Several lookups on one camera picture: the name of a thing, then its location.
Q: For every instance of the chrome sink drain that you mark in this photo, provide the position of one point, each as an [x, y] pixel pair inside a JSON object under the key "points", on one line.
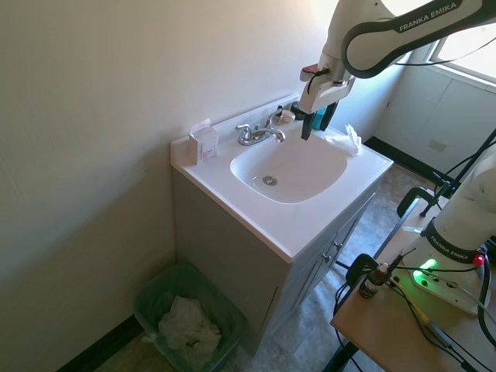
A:
{"points": [[270, 180]]}

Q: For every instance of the black round container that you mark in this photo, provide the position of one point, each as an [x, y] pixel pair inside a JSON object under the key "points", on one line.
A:
{"points": [[295, 110]]}

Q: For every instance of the black metal clamp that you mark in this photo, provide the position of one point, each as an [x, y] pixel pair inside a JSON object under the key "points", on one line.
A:
{"points": [[407, 201], [358, 267]]}

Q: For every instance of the small beige round object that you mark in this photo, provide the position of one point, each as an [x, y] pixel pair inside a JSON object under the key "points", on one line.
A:
{"points": [[287, 116]]}

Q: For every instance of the white framed window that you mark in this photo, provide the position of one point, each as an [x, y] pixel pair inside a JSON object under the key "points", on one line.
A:
{"points": [[469, 46]]}

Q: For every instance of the red round button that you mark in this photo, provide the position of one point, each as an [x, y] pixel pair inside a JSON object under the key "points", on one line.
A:
{"points": [[480, 259]]}

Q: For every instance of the white tissue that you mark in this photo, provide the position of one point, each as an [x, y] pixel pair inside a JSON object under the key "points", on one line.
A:
{"points": [[346, 141]]}

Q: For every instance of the white sink countertop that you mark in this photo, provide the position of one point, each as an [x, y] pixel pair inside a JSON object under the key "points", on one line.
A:
{"points": [[310, 217]]}

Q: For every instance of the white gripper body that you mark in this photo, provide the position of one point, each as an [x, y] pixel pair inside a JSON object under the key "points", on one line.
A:
{"points": [[321, 93]]}

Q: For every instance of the grey vanity cabinet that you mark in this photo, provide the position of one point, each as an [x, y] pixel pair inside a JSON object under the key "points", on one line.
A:
{"points": [[232, 252]]}

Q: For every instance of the metal cabinet knob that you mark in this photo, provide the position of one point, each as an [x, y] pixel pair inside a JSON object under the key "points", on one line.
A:
{"points": [[326, 257], [337, 245]]}

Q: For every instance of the black power adapter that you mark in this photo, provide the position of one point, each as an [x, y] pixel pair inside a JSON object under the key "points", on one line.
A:
{"points": [[441, 335]]}

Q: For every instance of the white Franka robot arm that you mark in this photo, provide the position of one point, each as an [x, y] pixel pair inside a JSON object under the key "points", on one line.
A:
{"points": [[364, 23]]}

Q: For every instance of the white wall outlet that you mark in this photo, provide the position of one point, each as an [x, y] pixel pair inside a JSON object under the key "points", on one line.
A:
{"points": [[437, 145]]}

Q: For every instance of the dark dropper bottle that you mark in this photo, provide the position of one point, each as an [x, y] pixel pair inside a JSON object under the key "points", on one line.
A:
{"points": [[370, 284]]}

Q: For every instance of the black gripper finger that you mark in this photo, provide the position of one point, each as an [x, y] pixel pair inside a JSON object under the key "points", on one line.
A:
{"points": [[307, 128], [328, 116]]}

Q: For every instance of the black baseboard strip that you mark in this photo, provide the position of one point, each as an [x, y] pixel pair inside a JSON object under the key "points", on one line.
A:
{"points": [[403, 157], [100, 343]]}

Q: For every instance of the small white tissue box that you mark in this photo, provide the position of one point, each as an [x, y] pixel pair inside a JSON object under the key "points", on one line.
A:
{"points": [[205, 149]]}

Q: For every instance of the green plastic trash bin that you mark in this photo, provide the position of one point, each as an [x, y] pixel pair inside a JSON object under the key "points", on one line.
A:
{"points": [[155, 286]]}

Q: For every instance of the crumpled white paper waste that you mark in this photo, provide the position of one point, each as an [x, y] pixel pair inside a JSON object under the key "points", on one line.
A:
{"points": [[186, 321]]}

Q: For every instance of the teal plastic cup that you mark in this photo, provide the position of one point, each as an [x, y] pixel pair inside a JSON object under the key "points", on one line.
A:
{"points": [[318, 120]]}

